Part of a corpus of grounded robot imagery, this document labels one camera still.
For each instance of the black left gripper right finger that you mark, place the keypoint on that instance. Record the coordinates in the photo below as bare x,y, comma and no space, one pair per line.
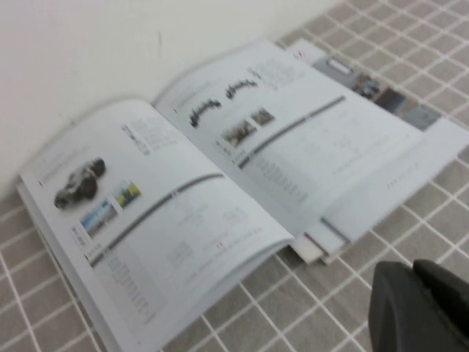
447,287

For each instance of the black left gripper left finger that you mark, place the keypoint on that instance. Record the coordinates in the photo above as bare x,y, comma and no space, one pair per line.
403,315

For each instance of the white product brochure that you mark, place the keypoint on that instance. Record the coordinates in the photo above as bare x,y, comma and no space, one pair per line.
205,205

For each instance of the grey white checkered tablecloth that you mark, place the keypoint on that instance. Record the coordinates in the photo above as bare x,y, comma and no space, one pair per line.
329,311

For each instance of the thin white booklet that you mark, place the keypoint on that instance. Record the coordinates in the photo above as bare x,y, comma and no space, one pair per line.
331,251

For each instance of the brochure with photo cover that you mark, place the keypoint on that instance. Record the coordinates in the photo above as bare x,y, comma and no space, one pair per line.
414,161

